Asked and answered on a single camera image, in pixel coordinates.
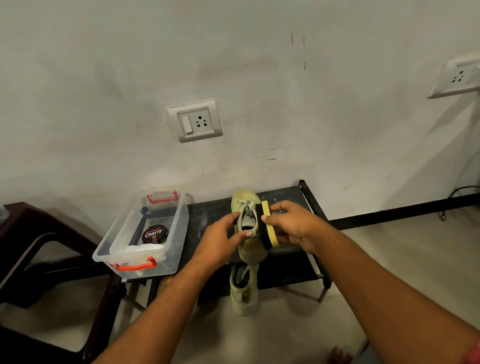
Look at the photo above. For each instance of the person's foot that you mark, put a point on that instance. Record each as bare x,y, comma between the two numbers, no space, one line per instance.
339,356

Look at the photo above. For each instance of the white wall socket with switch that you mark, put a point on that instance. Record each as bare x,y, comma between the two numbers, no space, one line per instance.
198,122

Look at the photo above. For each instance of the red shirt sleeve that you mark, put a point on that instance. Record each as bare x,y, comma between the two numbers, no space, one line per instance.
474,354

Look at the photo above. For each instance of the person's left thumb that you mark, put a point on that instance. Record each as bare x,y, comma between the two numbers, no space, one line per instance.
243,235

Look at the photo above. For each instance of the black low metal table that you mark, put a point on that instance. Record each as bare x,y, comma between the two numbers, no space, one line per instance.
210,213

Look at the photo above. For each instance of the yellow black shoe brush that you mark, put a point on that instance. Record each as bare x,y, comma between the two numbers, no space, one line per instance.
270,235

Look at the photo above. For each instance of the dark brown plastic chair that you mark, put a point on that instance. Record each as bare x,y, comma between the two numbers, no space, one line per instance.
22,225

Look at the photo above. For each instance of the grey trouser leg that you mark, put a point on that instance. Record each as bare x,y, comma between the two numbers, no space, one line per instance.
363,354

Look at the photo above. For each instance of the light green sneaker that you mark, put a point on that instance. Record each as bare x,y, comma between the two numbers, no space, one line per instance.
252,249
244,298

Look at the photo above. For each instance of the person's right hand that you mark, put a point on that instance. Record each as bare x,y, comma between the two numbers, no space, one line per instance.
303,227

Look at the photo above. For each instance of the white cloth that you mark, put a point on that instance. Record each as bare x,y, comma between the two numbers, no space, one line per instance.
144,249

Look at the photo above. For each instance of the blue brush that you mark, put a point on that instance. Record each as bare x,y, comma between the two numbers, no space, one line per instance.
145,211

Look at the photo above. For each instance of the black round shoe polish tin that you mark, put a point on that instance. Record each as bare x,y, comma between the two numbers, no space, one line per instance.
155,234

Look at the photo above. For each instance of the person's right forearm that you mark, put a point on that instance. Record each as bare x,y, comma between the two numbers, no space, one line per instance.
393,307

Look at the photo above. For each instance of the person's left forearm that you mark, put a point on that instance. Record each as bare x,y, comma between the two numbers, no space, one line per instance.
157,322

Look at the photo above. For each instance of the person's left hand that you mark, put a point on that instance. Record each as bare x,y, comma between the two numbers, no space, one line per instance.
215,243

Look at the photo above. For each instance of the person's right thumb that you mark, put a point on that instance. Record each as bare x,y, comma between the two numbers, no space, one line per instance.
289,238

